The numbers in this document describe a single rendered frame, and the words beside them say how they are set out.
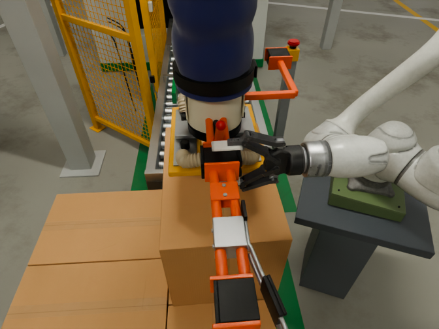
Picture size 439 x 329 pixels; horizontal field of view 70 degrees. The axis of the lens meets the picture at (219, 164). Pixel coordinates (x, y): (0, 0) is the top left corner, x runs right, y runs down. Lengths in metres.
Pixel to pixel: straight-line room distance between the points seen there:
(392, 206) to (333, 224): 0.24
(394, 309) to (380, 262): 0.28
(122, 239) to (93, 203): 0.28
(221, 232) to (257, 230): 0.39
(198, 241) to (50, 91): 1.63
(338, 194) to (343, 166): 0.54
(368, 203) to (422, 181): 0.22
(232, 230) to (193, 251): 0.37
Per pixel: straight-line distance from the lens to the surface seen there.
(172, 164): 0.93
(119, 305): 1.36
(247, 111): 1.13
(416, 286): 2.25
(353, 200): 1.34
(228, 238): 0.61
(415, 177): 1.25
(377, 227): 1.37
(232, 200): 0.67
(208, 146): 0.78
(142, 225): 1.53
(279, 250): 1.03
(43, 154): 3.03
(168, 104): 2.28
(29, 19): 2.14
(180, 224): 1.00
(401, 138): 1.25
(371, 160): 0.82
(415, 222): 1.46
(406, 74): 0.94
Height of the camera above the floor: 1.75
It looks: 43 degrees down
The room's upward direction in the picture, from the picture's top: straight up
